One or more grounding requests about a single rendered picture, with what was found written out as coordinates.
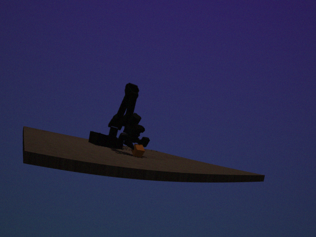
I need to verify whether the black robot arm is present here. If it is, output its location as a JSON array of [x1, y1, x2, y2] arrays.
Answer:
[[108, 83, 145, 138]]

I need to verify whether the orange-brown cube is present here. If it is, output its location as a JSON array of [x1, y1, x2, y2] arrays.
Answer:
[[131, 144, 145, 157]]

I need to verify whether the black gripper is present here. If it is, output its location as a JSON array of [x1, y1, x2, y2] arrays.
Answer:
[[118, 129, 150, 150]]

